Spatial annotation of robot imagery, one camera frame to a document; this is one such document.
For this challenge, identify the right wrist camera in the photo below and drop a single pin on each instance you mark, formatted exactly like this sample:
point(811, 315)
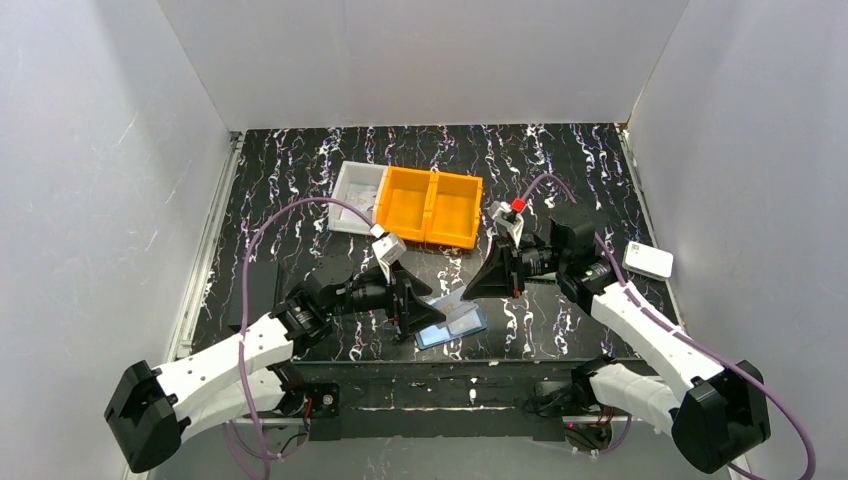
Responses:
point(510, 221)

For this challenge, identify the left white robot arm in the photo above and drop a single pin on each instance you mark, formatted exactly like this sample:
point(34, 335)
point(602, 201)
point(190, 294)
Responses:
point(153, 410)

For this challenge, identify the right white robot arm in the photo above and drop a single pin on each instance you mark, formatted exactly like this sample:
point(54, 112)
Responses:
point(713, 413)

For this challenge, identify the orange bin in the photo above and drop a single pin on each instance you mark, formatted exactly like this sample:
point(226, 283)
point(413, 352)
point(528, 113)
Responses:
point(453, 210)
point(402, 206)

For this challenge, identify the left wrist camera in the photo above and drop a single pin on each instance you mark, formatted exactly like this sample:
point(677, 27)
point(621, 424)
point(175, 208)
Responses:
point(387, 246)

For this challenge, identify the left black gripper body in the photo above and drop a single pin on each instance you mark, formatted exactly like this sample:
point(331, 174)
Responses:
point(399, 300)

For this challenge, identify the white plastic bin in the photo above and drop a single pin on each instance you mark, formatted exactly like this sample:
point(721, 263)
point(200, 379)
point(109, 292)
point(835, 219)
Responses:
point(358, 185)

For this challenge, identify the left orange bin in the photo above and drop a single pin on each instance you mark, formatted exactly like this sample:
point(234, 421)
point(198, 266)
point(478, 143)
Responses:
point(402, 206)

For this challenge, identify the black flat box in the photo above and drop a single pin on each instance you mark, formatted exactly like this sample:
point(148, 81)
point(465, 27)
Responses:
point(264, 286)

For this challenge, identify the right orange bin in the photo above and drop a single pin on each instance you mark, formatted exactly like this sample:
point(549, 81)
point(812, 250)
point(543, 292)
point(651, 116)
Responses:
point(453, 210)

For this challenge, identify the white box with label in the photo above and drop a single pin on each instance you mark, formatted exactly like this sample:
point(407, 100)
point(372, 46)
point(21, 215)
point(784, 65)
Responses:
point(648, 261)

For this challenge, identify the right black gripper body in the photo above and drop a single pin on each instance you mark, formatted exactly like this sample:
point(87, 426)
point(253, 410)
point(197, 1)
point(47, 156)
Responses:
point(514, 266)

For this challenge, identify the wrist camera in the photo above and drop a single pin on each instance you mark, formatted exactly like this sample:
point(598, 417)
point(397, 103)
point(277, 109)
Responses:
point(387, 246)
point(510, 221)

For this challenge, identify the blue card holder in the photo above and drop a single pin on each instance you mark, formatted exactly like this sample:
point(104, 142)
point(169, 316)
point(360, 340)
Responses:
point(447, 331)

